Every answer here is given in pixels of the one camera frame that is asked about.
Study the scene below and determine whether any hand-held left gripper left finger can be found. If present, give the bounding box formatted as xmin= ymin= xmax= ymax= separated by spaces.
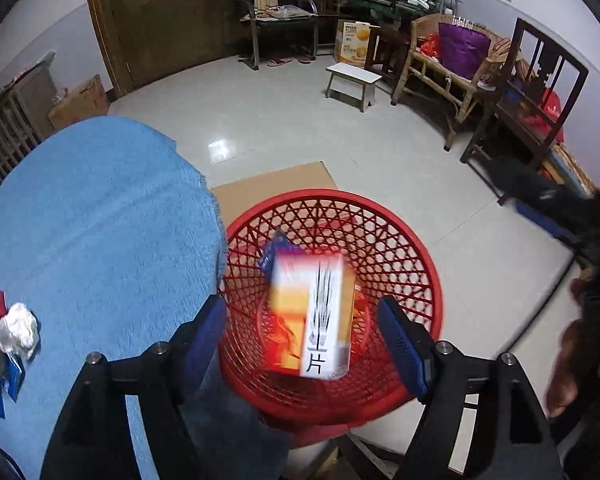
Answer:
xmin=40 ymin=294 xmax=228 ymax=480

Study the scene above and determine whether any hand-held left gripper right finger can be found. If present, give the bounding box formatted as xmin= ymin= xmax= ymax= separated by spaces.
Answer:
xmin=376 ymin=294 xmax=566 ymax=480

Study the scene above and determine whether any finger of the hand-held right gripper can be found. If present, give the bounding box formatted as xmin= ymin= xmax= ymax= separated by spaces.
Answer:
xmin=515 ymin=201 xmax=598 ymax=268
xmin=487 ymin=156 xmax=588 ymax=206

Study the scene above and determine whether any orange and white carton box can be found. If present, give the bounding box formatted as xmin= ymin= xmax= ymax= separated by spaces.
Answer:
xmin=263 ymin=252 xmax=357 ymax=380

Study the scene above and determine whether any red plastic lattice basket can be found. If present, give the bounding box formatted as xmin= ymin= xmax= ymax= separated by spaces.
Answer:
xmin=216 ymin=188 xmax=443 ymax=428

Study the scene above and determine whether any blue toothpaste box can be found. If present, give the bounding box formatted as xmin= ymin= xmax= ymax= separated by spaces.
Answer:
xmin=0 ymin=357 xmax=27 ymax=420

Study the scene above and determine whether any person's right forearm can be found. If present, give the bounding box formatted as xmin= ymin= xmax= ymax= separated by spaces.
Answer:
xmin=545 ymin=275 xmax=600 ymax=480

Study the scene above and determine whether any dark wooden chair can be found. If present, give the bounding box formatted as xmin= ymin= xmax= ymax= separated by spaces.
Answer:
xmin=460 ymin=17 xmax=590 ymax=206

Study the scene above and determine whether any rattan bench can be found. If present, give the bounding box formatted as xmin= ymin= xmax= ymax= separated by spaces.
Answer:
xmin=392 ymin=14 xmax=523 ymax=152

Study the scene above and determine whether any purple bag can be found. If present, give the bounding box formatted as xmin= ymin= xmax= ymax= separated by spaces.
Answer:
xmin=437 ymin=22 xmax=492 ymax=80

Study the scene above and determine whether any blue tablecloth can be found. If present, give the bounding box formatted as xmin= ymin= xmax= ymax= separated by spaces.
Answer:
xmin=0 ymin=116 xmax=291 ymax=480

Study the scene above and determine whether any red bag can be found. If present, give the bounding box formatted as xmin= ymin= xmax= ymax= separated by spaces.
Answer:
xmin=419 ymin=33 xmax=443 ymax=62

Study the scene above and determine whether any flat cardboard sheet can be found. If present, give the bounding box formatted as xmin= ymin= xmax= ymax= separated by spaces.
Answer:
xmin=210 ymin=161 xmax=338 ymax=233

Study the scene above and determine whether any crumpled white paper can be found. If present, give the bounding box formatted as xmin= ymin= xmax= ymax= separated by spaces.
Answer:
xmin=0 ymin=302 xmax=41 ymax=362

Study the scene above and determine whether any white step stool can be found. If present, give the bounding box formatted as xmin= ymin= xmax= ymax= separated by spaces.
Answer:
xmin=324 ymin=62 xmax=384 ymax=112

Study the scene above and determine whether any printed cardboard box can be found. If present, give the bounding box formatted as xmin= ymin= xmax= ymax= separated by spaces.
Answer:
xmin=334 ymin=20 xmax=373 ymax=69

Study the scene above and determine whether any dark computer desk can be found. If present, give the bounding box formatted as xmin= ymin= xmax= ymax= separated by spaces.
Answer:
xmin=340 ymin=0 xmax=463 ymax=68

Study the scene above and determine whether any brown cardboard box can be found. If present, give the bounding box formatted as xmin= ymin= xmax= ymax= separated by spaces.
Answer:
xmin=47 ymin=74 xmax=112 ymax=132

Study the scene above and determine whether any black metal armchair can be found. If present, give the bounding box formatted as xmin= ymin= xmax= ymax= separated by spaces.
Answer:
xmin=232 ymin=0 xmax=322 ymax=70

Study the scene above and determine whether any wooden crib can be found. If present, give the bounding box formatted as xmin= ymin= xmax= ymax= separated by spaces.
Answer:
xmin=0 ymin=51 xmax=57 ymax=197

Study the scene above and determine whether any wooden door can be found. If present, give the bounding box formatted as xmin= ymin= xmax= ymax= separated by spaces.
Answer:
xmin=82 ymin=0 xmax=331 ymax=97

